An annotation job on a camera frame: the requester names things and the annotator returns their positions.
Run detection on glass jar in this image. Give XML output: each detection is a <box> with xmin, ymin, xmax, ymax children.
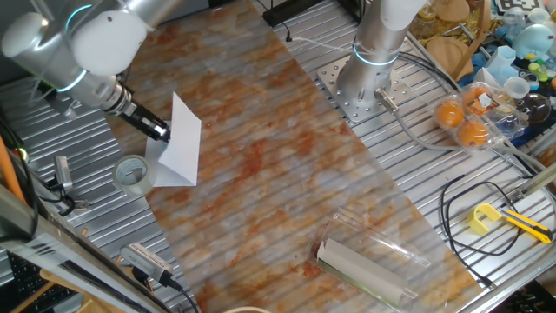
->
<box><xmin>410</xmin><ymin>3</ymin><xmax>438</xmax><ymax>40</ymax></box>

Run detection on green yellow toy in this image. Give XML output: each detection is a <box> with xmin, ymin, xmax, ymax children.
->
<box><xmin>527</xmin><ymin>60</ymin><xmax>551</xmax><ymax>83</ymax></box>

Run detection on clear plastic bottle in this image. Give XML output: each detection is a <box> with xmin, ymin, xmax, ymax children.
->
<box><xmin>503</xmin><ymin>6</ymin><xmax>526</xmax><ymax>31</ymax></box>

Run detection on black printed sign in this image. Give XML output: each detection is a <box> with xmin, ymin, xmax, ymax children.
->
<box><xmin>490</xmin><ymin>280</ymin><xmax>556</xmax><ymax>313</ymax></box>

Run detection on black white marker card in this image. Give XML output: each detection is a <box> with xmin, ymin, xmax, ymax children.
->
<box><xmin>494</xmin><ymin>0</ymin><xmax>546</xmax><ymax>17</ymax></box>

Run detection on oranges in plastic tray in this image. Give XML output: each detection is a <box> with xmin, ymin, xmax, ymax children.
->
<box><xmin>432</xmin><ymin>81</ymin><xmax>530</xmax><ymax>153</ymax></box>

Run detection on clear plastic box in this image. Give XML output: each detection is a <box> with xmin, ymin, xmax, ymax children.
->
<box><xmin>307</xmin><ymin>207</ymin><xmax>432</xmax><ymax>310</ymax></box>

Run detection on white plastic cup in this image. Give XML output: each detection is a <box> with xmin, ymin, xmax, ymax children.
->
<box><xmin>503</xmin><ymin>77</ymin><xmax>531</xmax><ymax>100</ymax></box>

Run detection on black power adapter cable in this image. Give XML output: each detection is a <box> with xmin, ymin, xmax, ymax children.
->
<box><xmin>158</xmin><ymin>269</ymin><xmax>201</xmax><ymax>313</ymax></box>

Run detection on orange pole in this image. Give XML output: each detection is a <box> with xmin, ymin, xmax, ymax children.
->
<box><xmin>0</xmin><ymin>134</ymin><xmax>27</xmax><ymax>205</ymax></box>

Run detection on yellow plastic hook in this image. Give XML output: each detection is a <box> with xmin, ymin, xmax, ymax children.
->
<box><xmin>467</xmin><ymin>203</ymin><xmax>504</xmax><ymax>236</ymax></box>

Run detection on black cable bundle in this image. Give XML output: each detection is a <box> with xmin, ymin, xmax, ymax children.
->
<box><xmin>397</xmin><ymin>50</ymin><xmax>462</xmax><ymax>93</ymax></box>

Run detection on thick grey robot cable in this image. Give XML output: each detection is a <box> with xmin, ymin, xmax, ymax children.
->
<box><xmin>374</xmin><ymin>86</ymin><xmax>539</xmax><ymax>175</ymax></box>

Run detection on aluminium profile bar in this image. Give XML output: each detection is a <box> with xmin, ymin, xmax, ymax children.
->
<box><xmin>506</xmin><ymin>161</ymin><xmax>556</xmax><ymax>205</ymax></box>

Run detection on silver camera on mount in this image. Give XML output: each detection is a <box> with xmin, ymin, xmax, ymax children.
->
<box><xmin>47</xmin><ymin>155</ymin><xmax>75</xmax><ymax>192</ymax></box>

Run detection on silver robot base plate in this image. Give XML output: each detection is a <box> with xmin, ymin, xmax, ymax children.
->
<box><xmin>315</xmin><ymin>55</ymin><xmax>414</xmax><ymax>125</ymax></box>

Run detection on black cable with network plug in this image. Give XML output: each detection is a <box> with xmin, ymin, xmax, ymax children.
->
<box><xmin>38</xmin><ymin>176</ymin><xmax>92</xmax><ymax>218</ymax></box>

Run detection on black keyboard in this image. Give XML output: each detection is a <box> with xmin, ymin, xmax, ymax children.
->
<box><xmin>6</xmin><ymin>251</ymin><xmax>82</xmax><ymax>313</ymax></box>

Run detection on blue whale toy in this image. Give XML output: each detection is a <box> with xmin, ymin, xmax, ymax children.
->
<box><xmin>511</xmin><ymin>23</ymin><xmax>556</xmax><ymax>62</ymax></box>

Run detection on pale blue hexagonal cup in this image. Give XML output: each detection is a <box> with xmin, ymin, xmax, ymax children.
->
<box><xmin>486</xmin><ymin>45</ymin><xmax>518</xmax><ymax>82</ymax></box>

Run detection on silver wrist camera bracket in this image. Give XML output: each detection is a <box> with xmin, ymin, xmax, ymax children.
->
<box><xmin>41</xmin><ymin>82</ymin><xmax>82</xmax><ymax>122</ymax></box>

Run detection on grey metal beam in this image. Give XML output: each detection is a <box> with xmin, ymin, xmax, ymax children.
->
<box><xmin>0</xmin><ymin>184</ymin><xmax>175</xmax><ymax>313</ymax></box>

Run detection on beige round rim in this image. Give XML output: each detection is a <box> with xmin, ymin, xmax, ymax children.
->
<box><xmin>222</xmin><ymin>305</ymin><xmax>274</xmax><ymax>313</ymax></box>

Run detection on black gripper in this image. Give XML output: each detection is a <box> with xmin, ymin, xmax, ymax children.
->
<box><xmin>120</xmin><ymin>98</ymin><xmax>172</xmax><ymax>143</ymax></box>

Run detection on dark glass bowl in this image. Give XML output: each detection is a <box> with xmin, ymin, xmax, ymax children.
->
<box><xmin>516</xmin><ymin>92</ymin><xmax>553</xmax><ymax>125</ymax></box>

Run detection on orange egg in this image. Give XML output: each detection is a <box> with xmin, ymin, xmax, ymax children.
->
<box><xmin>457</xmin><ymin>120</ymin><xmax>490</xmax><ymax>148</ymax></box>
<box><xmin>462</xmin><ymin>86</ymin><xmax>492</xmax><ymax>115</ymax></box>
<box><xmin>435</xmin><ymin>100</ymin><xmax>465</xmax><ymax>129</ymax></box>

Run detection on yellow utility knife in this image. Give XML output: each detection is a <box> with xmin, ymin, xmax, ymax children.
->
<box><xmin>497</xmin><ymin>206</ymin><xmax>553</xmax><ymax>244</ymax></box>

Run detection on clear tape roll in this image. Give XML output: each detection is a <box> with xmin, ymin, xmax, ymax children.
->
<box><xmin>111</xmin><ymin>154</ymin><xmax>156</xmax><ymax>197</ymax></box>

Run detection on orange marbled table mat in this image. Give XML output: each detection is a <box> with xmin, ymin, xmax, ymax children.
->
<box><xmin>103</xmin><ymin>0</ymin><xmax>486</xmax><ymax>313</ymax></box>

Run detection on white paper sheet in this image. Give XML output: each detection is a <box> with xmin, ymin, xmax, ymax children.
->
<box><xmin>144</xmin><ymin>91</ymin><xmax>202</xmax><ymax>189</ymax></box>

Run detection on thin black cable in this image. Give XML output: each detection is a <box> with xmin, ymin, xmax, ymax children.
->
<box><xmin>440</xmin><ymin>173</ymin><xmax>522</xmax><ymax>290</ymax></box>

